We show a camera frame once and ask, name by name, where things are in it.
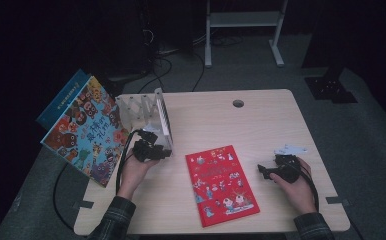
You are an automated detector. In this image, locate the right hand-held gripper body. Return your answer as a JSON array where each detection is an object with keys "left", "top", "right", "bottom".
[{"left": 272, "top": 144, "right": 309, "bottom": 185}]

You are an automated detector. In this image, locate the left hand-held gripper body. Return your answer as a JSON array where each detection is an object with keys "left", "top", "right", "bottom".
[{"left": 131, "top": 123, "right": 165, "bottom": 164}]

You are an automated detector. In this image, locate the white expandable book rack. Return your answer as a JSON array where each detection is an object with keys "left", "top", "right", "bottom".
[{"left": 115, "top": 87, "right": 175, "bottom": 158}]

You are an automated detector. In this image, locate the red picture book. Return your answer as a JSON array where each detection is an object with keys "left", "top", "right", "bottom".
[{"left": 185, "top": 144, "right": 261, "bottom": 229}]

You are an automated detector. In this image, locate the light blue animals picture book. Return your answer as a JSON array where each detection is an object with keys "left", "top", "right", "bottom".
[{"left": 40, "top": 75, "right": 132, "bottom": 189}]

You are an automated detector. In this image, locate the dark blue monster picture book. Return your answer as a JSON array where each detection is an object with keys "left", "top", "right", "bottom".
[{"left": 36, "top": 68, "right": 92, "bottom": 131}]

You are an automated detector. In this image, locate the person's right hand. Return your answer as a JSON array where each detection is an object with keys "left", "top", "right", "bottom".
[{"left": 269, "top": 157, "right": 318, "bottom": 216}]

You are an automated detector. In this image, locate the person's left hand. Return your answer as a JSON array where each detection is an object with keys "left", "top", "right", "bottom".
[{"left": 116, "top": 148, "right": 161, "bottom": 201}]

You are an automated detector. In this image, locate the black stand with dark base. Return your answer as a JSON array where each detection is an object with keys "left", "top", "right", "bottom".
[{"left": 90, "top": 59, "right": 149, "bottom": 101}]

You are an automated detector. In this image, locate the black stand with square base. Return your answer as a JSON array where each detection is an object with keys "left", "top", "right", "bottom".
[{"left": 303, "top": 0, "right": 359, "bottom": 105}]

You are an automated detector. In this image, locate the white metal stand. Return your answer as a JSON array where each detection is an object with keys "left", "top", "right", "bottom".
[{"left": 204, "top": 0, "right": 289, "bottom": 69}]

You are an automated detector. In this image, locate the right hand-held gripper black cable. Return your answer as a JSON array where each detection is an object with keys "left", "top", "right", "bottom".
[{"left": 292, "top": 155, "right": 321, "bottom": 213}]

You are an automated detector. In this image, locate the thin black floor cable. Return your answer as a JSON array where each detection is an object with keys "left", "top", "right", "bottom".
[
  {"left": 137, "top": 55, "right": 174, "bottom": 95},
  {"left": 191, "top": 52, "right": 206, "bottom": 93}
]

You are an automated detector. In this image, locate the black floor cable beside table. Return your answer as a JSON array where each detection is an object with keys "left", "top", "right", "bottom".
[{"left": 52, "top": 162, "right": 77, "bottom": 233}]

